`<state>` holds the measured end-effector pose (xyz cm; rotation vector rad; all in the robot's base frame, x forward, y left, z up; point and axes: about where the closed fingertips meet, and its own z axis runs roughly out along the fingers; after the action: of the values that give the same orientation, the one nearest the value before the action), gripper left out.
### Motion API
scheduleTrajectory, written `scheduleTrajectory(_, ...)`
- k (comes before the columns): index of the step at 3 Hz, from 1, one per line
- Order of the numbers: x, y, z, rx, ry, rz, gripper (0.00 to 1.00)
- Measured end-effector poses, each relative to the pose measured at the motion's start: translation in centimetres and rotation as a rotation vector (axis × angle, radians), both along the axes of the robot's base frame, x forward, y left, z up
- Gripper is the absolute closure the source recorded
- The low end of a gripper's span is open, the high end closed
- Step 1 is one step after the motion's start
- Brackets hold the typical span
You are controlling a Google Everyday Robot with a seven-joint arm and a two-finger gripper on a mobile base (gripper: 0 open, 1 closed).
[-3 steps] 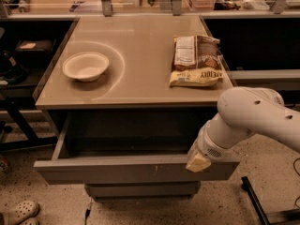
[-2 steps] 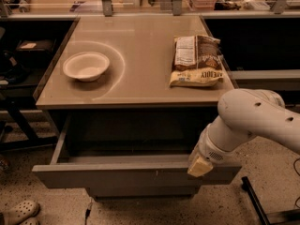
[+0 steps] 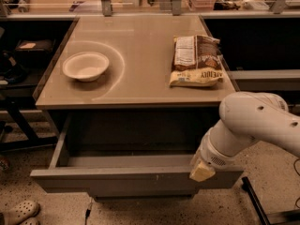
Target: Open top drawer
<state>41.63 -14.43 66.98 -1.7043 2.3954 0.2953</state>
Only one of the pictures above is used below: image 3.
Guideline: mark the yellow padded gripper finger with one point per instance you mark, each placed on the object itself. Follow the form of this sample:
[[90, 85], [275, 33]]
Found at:
[[201, 172]]

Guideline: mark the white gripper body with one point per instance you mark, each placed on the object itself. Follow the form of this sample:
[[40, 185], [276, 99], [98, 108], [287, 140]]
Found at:
[[210, 157]]

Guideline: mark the grey top drawer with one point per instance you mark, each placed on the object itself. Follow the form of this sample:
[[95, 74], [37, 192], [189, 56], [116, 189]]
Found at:
[[123, 154]]

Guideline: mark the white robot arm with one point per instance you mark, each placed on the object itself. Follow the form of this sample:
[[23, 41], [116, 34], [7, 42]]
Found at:
[[245, 118]]

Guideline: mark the grey drawer cabinet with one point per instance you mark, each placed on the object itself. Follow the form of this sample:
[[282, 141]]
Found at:
[[140, 50]]

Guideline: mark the brown yellow snack bag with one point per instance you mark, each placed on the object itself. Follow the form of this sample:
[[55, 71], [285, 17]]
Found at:
[[195, 62]]

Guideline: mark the black metal floor stand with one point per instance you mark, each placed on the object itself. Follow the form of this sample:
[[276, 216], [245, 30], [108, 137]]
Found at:
[[291, 217]]

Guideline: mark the white bowl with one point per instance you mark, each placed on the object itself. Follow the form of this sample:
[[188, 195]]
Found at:
[[85, 66]]

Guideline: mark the white perforated clog shoe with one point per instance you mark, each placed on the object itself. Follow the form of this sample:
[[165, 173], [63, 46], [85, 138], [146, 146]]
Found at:
[[23, 213]]

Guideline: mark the black box on shelf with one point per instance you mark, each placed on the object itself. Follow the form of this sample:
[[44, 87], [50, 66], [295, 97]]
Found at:
[[34, 49]]

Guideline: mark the black side table frame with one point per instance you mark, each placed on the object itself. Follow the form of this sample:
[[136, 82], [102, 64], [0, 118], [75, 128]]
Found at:
[[11, 95]]

